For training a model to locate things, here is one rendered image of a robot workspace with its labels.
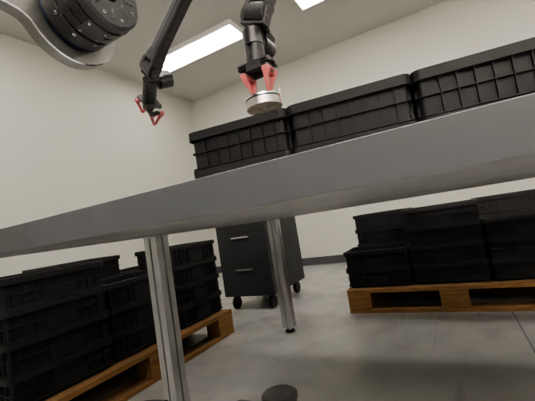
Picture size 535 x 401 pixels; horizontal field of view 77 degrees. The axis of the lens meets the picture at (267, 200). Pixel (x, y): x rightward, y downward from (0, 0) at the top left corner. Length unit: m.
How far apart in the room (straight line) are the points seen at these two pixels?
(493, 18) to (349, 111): 3.88
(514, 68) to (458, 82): 0.10
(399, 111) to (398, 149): 0.58
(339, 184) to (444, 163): 0.08
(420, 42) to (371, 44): 0.56
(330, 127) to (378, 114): 0.11
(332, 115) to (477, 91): 0.31
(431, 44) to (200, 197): 4.35
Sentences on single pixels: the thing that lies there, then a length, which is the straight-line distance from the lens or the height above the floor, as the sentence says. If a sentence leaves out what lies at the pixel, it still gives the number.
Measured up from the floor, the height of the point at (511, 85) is 0.85.
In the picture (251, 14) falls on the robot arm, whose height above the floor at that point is 1.24.
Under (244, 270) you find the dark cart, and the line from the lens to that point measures 2.67.
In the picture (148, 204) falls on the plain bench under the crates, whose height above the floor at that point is 0.68.
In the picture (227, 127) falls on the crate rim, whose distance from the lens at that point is 0.95.
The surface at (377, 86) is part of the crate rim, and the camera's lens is 0.87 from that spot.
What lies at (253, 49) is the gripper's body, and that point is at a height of 1.13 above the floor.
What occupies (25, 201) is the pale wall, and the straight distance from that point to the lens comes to 3.80.
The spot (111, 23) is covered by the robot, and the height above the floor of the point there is 1.07.
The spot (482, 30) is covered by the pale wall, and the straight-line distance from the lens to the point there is 4.63.
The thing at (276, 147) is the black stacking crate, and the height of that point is 0.83.
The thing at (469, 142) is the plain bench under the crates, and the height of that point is 0.68.
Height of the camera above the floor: 0.64
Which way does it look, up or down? 4 degrees up
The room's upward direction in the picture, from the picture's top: 9 degrees counter-clockwise
